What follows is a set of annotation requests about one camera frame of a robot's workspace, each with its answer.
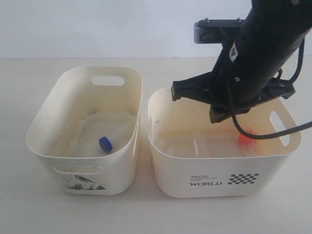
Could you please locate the white WORLD bin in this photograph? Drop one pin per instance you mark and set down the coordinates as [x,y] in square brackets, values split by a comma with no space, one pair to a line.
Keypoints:
[232,174]

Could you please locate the blue capped tube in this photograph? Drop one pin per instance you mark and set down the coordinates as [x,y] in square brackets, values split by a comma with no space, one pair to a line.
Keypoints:
[109,144]

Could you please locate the white plastic bin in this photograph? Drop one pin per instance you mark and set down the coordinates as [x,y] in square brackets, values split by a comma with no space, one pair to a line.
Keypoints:
[87,103]

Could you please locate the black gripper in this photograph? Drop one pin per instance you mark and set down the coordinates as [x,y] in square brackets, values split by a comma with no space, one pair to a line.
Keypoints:
[245,75]

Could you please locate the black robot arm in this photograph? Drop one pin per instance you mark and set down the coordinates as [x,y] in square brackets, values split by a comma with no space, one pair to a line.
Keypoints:
[273,21]

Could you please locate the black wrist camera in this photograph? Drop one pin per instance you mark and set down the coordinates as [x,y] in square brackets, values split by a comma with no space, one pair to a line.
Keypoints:
[216,31]

